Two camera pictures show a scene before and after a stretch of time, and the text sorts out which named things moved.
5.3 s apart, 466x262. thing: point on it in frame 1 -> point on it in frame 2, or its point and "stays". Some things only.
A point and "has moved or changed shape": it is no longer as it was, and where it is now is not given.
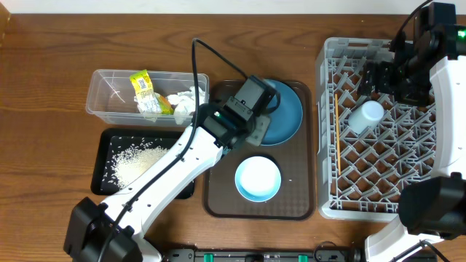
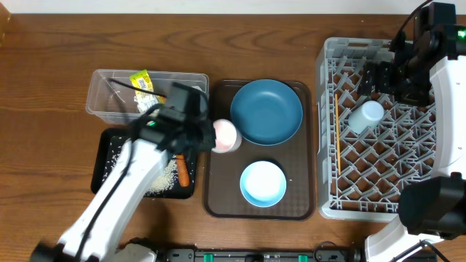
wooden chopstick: [336, 110] stays
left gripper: [259, 132] -> [210, 142]
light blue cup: [366, 118] stays
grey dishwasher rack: [362, 176] stays
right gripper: [384, 70] stays
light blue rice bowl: [258, 179] has moved or changed shape
